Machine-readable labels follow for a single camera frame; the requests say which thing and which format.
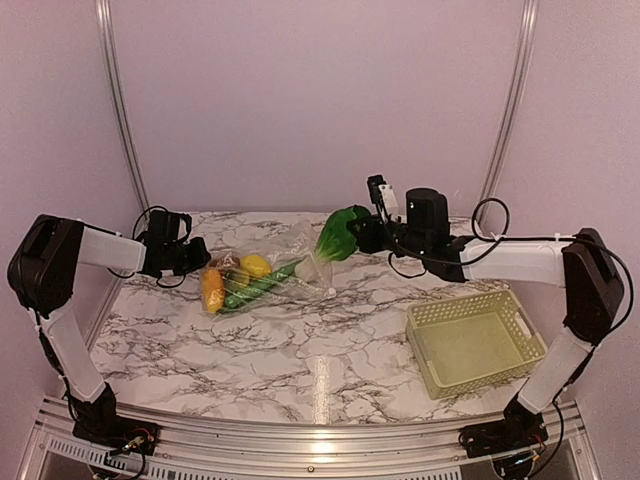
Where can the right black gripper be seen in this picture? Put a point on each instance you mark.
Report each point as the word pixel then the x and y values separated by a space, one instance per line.
pixel 368 240

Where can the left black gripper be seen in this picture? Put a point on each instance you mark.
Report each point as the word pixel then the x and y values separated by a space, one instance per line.
pixel 201 257

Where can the green fake bok choy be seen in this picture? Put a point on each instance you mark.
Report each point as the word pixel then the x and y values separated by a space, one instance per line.
pixel 335 242

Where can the green fake cucumber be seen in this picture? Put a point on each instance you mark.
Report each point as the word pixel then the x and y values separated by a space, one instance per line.
pixel 259 287

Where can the clear zip top bag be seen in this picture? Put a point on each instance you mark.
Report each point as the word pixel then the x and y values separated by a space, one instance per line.
pixel 311 280

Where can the pale green plastic basket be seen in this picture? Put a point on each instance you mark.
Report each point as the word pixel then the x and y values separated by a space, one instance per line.
pixel 467 343

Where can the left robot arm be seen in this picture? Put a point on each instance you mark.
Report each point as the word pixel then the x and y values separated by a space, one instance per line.
pixel 42 273

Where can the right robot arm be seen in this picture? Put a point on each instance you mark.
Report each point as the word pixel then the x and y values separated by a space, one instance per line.
pixel 595 280

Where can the orange yellow fake corn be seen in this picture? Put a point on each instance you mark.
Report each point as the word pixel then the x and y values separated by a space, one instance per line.
pixel 213 290

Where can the brown fake potato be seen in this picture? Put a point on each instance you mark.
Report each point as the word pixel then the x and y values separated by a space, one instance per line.
pixel 225 262

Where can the dark green fake pepper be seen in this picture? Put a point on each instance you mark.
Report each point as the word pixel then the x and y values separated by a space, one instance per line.
pixel 236 279

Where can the yellow fake lemon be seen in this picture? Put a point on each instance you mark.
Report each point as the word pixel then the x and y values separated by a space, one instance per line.
pixel 257 266

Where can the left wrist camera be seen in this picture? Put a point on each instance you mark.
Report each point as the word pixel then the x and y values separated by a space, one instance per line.
pixel 166 227

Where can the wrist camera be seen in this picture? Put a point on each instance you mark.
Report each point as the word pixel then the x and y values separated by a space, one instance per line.
pixel 166 227
pixel 383 197

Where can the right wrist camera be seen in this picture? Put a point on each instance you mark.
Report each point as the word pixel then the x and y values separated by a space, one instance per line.
pixel 383 197

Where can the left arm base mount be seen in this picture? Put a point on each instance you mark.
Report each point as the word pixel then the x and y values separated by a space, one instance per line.
pixel 123 436

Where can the aluminium front rail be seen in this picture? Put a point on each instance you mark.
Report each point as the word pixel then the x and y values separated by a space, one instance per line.
pixel 192 447

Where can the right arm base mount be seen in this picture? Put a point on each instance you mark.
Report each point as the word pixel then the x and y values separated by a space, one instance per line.
pixel 497 437

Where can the left aluminium frame post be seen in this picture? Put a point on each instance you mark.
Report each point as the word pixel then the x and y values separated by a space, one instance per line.
pixel 108 42

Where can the aluminium frame post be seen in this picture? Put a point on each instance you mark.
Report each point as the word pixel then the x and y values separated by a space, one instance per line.
pixel 108 42
pixel 515 93

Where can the right aluminium frame post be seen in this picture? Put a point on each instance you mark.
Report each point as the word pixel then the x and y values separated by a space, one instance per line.
pixel 515 93

